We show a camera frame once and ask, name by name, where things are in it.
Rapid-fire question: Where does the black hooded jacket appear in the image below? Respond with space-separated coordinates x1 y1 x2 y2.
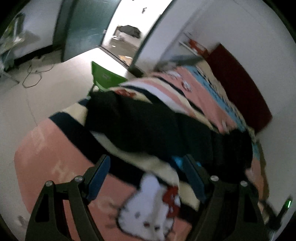
85 91 253 176

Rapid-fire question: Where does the pink Hello Kitty blanket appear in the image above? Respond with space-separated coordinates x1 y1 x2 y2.
15 66 267 240

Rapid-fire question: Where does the dark red headboard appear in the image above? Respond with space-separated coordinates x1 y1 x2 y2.
206 44 273 134

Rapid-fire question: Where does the green plastic chair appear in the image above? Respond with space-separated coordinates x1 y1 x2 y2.
88 61 127 96

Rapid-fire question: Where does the orange box on shelf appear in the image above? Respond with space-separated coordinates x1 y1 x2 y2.
189 39 208 55

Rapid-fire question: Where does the green door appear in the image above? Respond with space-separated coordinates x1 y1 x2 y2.
53 0 120 62

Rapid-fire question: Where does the black floor cable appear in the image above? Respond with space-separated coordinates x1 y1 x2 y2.
21 55 56 88

